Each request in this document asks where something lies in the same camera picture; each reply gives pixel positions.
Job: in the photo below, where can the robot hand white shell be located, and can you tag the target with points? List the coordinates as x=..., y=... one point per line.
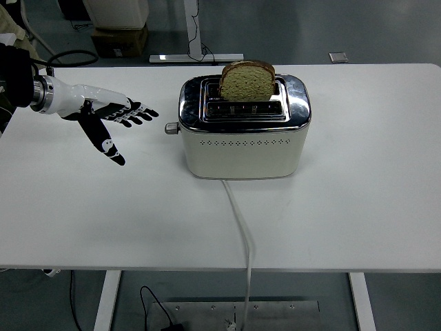
x=72, y=98

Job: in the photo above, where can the silver toaster lever knob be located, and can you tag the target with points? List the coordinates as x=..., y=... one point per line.
x=171, y=128

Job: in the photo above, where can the cream and chrome toaster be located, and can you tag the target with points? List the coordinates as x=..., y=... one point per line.
x=241, y=155

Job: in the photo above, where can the brown cardboard box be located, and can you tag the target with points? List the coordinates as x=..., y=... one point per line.
x=119, y=41

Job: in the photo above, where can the white side table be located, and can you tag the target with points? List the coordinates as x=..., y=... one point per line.
x=7, y=38

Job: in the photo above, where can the black case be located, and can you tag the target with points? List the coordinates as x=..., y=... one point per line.
x=72, y=8

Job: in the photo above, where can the brown bread slice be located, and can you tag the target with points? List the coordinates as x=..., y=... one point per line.
x=246, y=84

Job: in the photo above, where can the small white clip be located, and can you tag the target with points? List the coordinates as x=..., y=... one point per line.
x=51, y=272

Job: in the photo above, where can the white table leg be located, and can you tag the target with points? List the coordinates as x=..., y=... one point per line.
x=107, y=300
x=361, y=300

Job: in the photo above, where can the grey floor socket plate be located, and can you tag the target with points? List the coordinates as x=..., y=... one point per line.
x=338, y=57

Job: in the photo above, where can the grey metal plate with screws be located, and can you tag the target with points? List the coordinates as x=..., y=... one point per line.
x=282, y=315

